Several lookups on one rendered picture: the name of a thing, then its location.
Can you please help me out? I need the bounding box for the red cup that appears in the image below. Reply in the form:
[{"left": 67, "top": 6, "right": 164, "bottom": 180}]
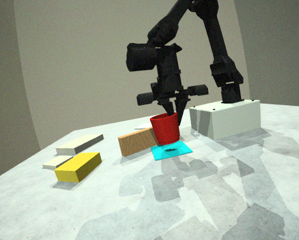
[{"left": 150, "top": 112, "right": 180, "bottom": 145}]

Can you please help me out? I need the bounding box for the pale cream flat slab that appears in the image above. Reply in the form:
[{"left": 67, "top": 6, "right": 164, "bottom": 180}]
[{"left": 42, "top": 155, "right": 74, "bottom": 169}]

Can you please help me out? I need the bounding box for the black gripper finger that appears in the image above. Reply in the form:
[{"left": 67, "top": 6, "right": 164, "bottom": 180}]
[
  {"left": 174, "top": 98, "right": 191, "bottom": 126},
  {"left": 157, "top": 101, "right": 175, "bottom": 117}
]

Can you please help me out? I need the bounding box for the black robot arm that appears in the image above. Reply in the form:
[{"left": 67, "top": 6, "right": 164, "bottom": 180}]
[{"left": 126, "top": 0, "right": 245, "bottom": 104}]

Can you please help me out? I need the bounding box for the yellow rectangular block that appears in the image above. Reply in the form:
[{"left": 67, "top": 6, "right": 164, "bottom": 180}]
[{"left": 54, "top": 152, "right": 102, "bottom": 183}]

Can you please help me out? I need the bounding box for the cream flat bar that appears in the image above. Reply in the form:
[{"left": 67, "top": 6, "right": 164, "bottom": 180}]
[{"left": 56, "top": 134, "right": 104, "bottom": 155}]

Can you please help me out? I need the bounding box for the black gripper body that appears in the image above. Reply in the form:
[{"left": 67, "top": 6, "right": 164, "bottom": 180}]
[{"left": 136, "top": 66, "right": 209, "bottom": 106}]

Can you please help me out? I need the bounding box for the wooden plank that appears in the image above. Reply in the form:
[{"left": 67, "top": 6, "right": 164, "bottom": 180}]
[{"left": 117, "top": 127, "right": 159, "bottom": 157}]

